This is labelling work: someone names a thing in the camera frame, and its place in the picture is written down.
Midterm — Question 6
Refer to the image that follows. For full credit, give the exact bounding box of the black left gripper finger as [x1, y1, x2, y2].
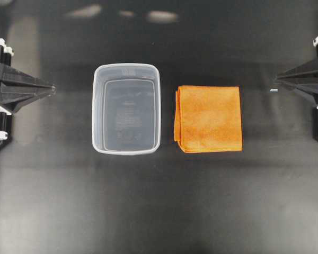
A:
[1, 89, 56, 114]
[0, 65, 56, 93]

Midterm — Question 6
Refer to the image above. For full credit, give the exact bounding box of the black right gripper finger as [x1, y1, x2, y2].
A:
[276, 57, 318, 84]
[274, 79, 318, 107]

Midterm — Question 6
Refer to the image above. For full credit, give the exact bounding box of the clear plastic container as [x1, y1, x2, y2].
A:
[92, 63, 161, 156]

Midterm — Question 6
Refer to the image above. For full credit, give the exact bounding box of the folded orange towel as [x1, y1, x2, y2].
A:
[174, 85, 243, 153]

